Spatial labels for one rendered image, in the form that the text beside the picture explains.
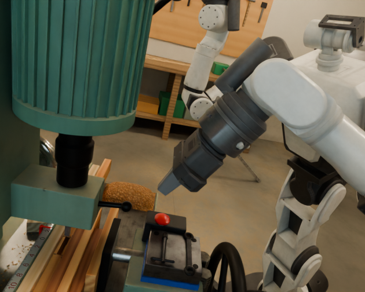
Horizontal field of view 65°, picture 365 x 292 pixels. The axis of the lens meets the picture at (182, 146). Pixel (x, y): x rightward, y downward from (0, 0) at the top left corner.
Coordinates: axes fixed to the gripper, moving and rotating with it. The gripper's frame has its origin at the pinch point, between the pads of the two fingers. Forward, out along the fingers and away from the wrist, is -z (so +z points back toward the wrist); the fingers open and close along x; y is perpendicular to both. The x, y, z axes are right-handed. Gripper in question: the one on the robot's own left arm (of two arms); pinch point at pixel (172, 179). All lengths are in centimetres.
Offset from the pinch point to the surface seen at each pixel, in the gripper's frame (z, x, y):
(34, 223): -38.9, 13.2, 11.7
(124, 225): -21.7, 10.0, -4.0
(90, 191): -9.9, -2.6, 9.7
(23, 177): -15.5, -2.3, 19.5
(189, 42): 4, 334, -11
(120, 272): -20.9, -3.3, -5.3
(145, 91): -80, 330, -10
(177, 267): -7.6, -9.1, -8.3
